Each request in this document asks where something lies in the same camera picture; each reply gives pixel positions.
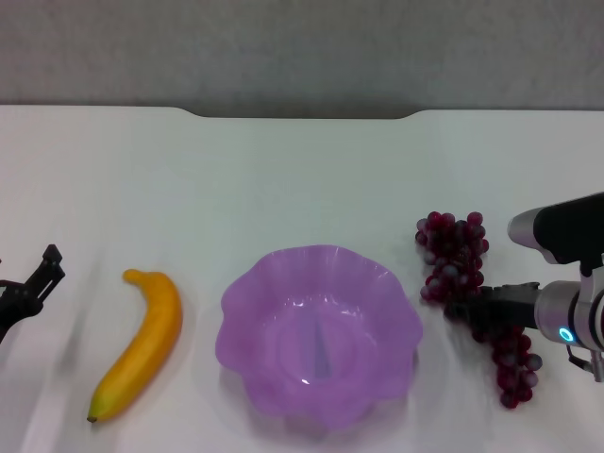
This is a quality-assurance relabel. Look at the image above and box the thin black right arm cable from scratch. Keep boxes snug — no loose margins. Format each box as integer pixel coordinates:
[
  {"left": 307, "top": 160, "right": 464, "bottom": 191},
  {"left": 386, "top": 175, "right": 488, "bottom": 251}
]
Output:
[{"left": 567, "top": 346, "right": 595, "bottom": 374}]

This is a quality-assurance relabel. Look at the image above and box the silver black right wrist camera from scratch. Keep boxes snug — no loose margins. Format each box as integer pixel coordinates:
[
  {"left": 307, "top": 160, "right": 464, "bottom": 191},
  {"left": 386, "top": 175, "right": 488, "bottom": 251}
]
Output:
[{"left": 507, "top": 191, "right": 604, "bottom": 278}]

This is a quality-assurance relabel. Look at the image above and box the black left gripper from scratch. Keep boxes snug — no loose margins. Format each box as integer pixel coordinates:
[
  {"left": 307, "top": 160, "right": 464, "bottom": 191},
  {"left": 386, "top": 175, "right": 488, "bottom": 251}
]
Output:
[{"left": 0, "top": 243, "right": 66, "bottom": 344}]

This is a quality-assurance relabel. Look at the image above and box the purple ruffled plastic bowl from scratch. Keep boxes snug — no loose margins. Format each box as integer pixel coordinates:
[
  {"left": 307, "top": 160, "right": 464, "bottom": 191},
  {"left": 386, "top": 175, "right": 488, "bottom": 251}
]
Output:
[{"left": 214, "top": 243, "right": 425, "bottom": 438}]

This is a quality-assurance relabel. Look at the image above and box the yellow banana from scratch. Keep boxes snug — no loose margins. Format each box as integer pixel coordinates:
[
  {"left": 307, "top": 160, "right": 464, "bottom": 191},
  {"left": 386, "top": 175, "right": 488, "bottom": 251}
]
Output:
[{"left": 86, "top": 268, "right": 184, "bottom": 424}]

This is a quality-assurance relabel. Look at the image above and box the dark red grape bunch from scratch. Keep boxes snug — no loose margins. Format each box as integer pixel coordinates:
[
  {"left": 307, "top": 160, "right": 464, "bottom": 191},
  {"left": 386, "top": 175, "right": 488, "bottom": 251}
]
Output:
[{"left": 414, "top": 210, "right": 544, "bottom": 410}]

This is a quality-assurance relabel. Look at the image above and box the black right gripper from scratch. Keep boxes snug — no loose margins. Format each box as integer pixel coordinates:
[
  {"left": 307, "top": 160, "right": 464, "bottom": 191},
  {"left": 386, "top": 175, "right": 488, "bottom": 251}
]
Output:
[{"left": 445, "top": 281, "right": 542, "bottom": 332}]

